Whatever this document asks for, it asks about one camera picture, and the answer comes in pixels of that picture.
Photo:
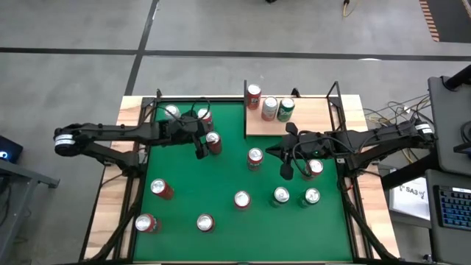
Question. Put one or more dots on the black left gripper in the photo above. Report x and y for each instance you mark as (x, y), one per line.
(184, 130)

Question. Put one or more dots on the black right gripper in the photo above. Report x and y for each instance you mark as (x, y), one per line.
(309, 145)

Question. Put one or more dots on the red Fanta can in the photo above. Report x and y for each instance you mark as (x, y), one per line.
(147, 223)
(206, 119)
(242, 200)
(254, 96)
(315, 167)
(255, 158)

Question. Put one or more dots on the red Coca-Cola Star Wars can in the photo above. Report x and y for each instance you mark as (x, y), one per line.
(213, 143)
(205, 222)

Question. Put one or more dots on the green Sprite can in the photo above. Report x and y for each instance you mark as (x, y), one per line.
(286, 109)
(281, 196)
(311, 197)

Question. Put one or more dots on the silver can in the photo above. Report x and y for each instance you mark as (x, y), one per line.
(269, 108)
(172, 111)

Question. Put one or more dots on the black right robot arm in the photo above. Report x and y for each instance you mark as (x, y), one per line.
(375, 138)

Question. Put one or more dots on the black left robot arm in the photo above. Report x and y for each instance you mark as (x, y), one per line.
(110, 130)

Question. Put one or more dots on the green table mat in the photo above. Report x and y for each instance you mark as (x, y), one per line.
(221, 176)

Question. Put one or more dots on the red soda can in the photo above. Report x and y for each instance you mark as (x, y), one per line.
(162, 188)

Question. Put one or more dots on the white paper sign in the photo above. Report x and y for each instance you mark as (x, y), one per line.
(408, 198)

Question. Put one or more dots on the grey side table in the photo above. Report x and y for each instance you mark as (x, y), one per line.
(22, 174)

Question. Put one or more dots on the grey desk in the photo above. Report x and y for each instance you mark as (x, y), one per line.
(445, 121)
(449, 246)

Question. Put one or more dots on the black device with blue light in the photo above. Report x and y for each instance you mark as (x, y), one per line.
(11, 147)

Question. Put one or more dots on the black backlit keyboard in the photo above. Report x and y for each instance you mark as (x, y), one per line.
(454, 208)

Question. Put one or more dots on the black pole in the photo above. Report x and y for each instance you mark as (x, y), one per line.
(458, 78)

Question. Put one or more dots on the black orange-striped floor mat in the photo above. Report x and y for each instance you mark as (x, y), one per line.
(452, 18)

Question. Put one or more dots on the wooden shelf with black frame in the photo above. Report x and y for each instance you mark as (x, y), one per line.
(312, 117)

